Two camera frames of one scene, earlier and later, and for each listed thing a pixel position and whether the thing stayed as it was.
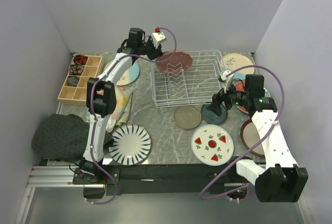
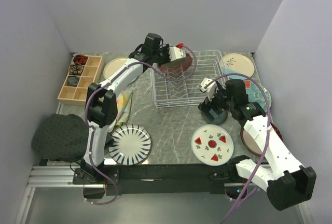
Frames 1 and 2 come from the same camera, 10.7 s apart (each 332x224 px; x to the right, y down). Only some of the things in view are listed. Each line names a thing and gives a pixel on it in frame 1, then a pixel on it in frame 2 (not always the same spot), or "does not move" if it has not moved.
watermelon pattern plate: (212, 145) does not move
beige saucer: (187, 117) to (175, 63)
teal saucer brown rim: (211, 118) does not move
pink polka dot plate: (174, 61) does not move
